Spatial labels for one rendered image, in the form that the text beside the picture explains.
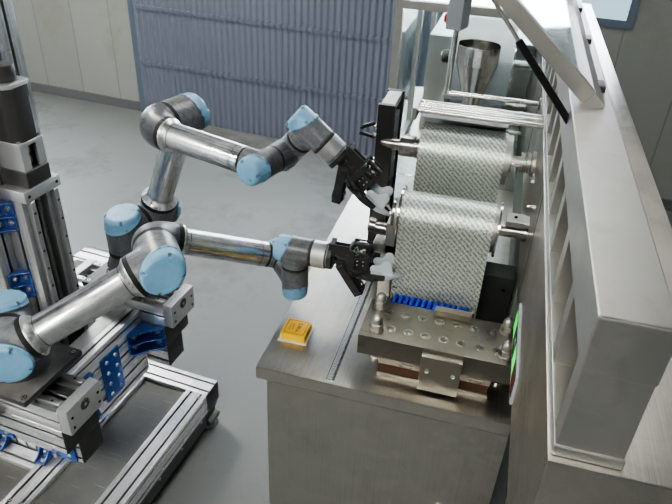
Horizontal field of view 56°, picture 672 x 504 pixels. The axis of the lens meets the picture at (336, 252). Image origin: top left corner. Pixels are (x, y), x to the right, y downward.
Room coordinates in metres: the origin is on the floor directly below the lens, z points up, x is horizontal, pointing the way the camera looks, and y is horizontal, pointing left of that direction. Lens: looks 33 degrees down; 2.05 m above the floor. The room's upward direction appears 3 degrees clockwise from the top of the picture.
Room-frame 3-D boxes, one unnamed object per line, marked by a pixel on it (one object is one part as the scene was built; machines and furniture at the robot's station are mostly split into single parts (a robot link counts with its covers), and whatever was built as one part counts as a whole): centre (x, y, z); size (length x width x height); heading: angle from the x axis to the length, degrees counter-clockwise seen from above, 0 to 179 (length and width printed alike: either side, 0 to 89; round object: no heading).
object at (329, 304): (2.37, -0.42, 0.88); 2.52 x 0.66 x 0.04; 166
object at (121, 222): (1.75, 0.69, 0.98); 0.13 x 0.12 x 0.14; 150
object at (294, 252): (1.47, 0.11, 1.11); 0.11 x 0.08 x 0.09; 76
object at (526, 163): (1.64, -0.51, 1.33); 0.07 x 0.07 x 0.07; 76
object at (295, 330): (1.36, 0.10, 0.91); 0.07 x 0.07 x 0.02; 76
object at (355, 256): (1.43, -0.04, 1.12); 0.12 x 0.08 x 0.09; 76
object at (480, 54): (2.14, -0.44, 1.50); 0.14 x 0.14 x 0.06
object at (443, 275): (1.38, -0.27, 1.11); 0.23 x 0.01 x 0.18; 76
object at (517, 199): (2.42, -0.76, 1.02); 2.24 x 0.04 x 0.24; 166
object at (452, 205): (1.56, -0.32, 1.16); 0.39 x 0.23 x 0.51; 166
